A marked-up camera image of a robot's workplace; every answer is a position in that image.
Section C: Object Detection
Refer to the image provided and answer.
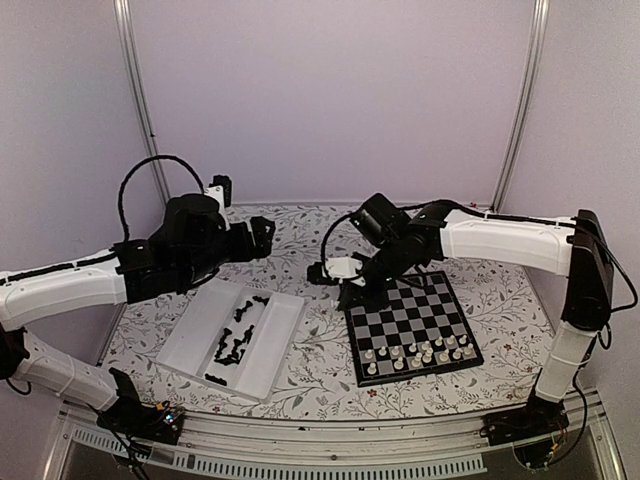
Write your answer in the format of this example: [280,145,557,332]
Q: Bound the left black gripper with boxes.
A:
[179,215,274,287]

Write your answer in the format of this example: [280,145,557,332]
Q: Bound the clear plastic piece tray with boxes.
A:
[156,279,305,402]

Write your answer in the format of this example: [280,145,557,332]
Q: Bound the white bishop piece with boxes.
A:
[410,353,422,369]

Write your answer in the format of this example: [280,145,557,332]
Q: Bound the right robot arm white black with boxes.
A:
[321,193,624,436]

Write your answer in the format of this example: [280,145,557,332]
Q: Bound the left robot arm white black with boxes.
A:
[1,194,275,434]

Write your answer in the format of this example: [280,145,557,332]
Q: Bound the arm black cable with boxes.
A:
[319,212,361,271]
[117,154,209,241]

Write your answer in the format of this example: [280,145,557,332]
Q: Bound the aluminium frame post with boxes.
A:
[112,0,175,214]
[490,0,550,212]

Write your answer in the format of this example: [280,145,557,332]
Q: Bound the black grey chessboard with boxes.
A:
[345,271,484,388]

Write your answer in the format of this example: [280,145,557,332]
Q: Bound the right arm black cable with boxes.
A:
[319,212,361,271]

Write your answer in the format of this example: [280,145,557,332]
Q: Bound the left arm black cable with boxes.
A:
[117,154,209,241]

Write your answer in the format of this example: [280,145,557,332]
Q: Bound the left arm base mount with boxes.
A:
[97,398,185,445]

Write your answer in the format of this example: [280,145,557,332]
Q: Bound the floral patterned table mat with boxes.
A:
[103,205,553,420]

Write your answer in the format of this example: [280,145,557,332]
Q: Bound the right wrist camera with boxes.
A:
[306,257,365,286]

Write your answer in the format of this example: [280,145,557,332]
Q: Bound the pile of black chess pieces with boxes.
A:
[204,295,270,386]

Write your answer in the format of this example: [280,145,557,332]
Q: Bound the left aluminium frame post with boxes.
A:
[112,0,175,214]

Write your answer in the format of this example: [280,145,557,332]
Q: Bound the right aluminium frame post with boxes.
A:
[490,0,550,212]

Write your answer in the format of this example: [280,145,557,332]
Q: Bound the front aluminium rail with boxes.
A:
[43,390,627,479]

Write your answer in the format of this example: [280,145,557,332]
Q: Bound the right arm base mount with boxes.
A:
[479,394,569,470]

